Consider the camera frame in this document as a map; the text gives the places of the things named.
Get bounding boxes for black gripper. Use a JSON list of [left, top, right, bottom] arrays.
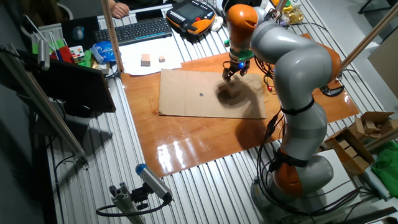
[[221, 58, 251, 83]]

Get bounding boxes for person hand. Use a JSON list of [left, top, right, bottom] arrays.
[[110, 1, 131, 19]]

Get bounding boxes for green gripper mounting flange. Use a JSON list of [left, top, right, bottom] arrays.
[[229, 49, 255, 62]]

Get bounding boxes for white rounded object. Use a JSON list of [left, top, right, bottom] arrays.
[[210, 16, 224, 32]]

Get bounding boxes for flat cardboard sheet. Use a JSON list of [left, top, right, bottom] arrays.
[[158, 68, 267, 120]]

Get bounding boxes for orange black teach pendant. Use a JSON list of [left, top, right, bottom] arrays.
[[165, 0, 216, 35]]

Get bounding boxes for glossy orange wooden board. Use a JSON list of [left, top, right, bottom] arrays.
[[120, 33, 361, 178]]

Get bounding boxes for white paper sheet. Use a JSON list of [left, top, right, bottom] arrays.
[[118, 37, 183, 77]]

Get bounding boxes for black phone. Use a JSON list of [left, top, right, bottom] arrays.
[[135, 9, 164, 22]]

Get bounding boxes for black computer keyboard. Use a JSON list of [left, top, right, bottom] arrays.
[[93, 17, 173, 47]]

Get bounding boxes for wooden pole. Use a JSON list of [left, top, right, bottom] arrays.
[[363, 127, 398, 152], [340, 2, 398, 71], [101, 0, 124, 73]]

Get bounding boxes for blue plastic packet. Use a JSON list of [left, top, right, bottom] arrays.
[[90, 40, 118, 65]]

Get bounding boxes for cardboard box of wood blocks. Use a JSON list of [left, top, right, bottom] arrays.
[[323, 111, 398, 177]]

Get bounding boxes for brown board panel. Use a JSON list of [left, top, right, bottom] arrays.
[[368, 29, 398, 100]]

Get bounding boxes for black mouse pad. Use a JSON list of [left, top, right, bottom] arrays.
[[61, 16, 101, 52]]

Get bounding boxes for black chair base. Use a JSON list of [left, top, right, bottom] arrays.
[[358, 0, 398, 15]]

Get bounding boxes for colourful puzzle cube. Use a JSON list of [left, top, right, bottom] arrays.
[[68, 45, 86, 64]]

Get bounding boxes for dark flat panel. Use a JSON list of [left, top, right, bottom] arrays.
[[0, 49, 116, 113]]

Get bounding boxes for grey computer mouse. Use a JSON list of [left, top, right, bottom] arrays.
[[72, 26, 85, 41]]

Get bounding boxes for red plastic item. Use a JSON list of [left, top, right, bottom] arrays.
[[49, 45, 75, 64]]

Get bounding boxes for grey rolled sheet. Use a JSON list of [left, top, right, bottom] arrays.
[[360, 169, 391, 200]]

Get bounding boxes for green cloth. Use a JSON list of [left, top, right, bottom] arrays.
[[371, 149, 398, 198]]

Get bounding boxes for silver camera with blue cap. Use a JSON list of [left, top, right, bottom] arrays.
[[135, 163, 174, 203]]

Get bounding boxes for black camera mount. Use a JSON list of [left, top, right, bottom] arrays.
[[130, 183, 153, 210]]

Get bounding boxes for aluminium profile bracket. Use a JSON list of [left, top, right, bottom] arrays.
[[108, 182, 146, 224]]

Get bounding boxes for black camera cable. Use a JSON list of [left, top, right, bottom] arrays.
[[95, 198, 172, 218]]

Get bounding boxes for aluminium frame rail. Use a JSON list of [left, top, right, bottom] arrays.
[[0, 43, 90, 169]]

